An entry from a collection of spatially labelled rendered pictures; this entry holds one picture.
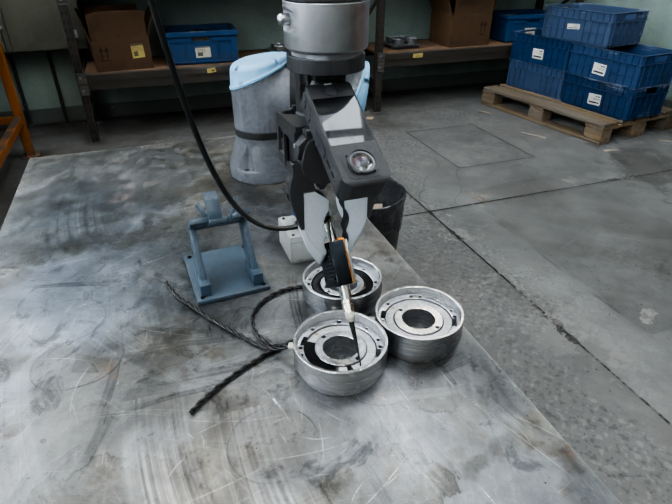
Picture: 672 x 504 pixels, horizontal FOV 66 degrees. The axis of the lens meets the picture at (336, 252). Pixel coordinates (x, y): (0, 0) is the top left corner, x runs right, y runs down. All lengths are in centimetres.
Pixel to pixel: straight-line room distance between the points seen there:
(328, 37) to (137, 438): 41
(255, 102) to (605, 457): 131
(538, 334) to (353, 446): 154
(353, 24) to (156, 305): 45
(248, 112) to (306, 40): 57
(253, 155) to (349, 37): 61
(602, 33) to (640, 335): 259
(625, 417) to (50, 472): 158
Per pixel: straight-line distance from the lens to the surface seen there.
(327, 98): 47
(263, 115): 102
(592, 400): 184
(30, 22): 430
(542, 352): 195
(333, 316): 62
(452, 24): 467
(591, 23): 432
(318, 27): 46
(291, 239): 76
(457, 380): 61
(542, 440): 58
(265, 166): 104
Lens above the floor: 122
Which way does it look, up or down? 31 degrees down
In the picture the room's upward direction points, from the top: straight up
